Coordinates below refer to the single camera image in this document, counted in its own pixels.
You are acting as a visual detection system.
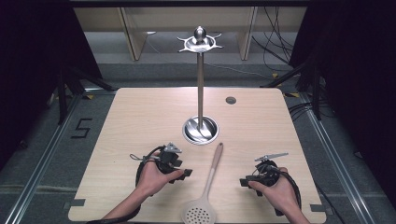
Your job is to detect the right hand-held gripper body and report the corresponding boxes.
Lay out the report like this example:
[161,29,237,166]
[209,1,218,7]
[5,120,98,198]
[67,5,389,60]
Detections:
[253,151,290,188]

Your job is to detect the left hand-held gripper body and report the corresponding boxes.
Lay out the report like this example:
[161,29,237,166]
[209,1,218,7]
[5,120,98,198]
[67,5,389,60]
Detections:
[157,142,185,174]

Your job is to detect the beige slotted skimmer spoon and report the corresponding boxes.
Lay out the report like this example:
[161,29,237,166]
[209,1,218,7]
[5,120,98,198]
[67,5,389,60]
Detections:
[181,142,224,224]

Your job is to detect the metal utensil rack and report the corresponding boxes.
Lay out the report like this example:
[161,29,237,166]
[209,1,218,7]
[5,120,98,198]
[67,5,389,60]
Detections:
[177,25,224,147]

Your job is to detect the person's right hand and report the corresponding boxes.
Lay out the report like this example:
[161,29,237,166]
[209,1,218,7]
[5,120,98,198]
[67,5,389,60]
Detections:
[247,167,300,216]

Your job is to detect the person's left hand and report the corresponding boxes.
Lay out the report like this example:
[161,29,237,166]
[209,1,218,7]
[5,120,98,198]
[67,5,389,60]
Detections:
[135,151,186,198]

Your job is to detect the black metal stand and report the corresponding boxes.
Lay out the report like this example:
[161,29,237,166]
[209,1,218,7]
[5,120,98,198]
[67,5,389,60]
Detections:
[261,58,323,121]
[55,64,117,126]

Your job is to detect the light wooden shelf unit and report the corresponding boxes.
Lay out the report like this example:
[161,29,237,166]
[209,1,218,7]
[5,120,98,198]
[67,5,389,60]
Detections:
[73,7,308,62]

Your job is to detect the dark curtain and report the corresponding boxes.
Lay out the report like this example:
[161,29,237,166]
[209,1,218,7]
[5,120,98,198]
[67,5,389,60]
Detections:
[289,0,396,202]
[0,0,103,164]

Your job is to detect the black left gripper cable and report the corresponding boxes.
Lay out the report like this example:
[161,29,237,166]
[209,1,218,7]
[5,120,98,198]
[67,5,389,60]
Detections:
[85,145,166,224]

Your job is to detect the grey cord loop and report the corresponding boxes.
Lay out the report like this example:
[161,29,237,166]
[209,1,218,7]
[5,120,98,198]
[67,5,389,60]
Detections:
[129,152,148,162]

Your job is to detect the metal floor rail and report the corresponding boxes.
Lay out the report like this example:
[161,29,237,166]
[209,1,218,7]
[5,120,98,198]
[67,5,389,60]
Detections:
[3,89,82,224]
[299,92,375,224]

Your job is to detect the black floor cables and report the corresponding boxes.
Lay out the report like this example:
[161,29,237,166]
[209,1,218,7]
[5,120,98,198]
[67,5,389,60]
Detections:
[288,100,316,123]

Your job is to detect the bundle of black cables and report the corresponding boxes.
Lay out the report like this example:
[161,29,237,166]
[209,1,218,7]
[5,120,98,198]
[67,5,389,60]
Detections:
[250,7,295,65]

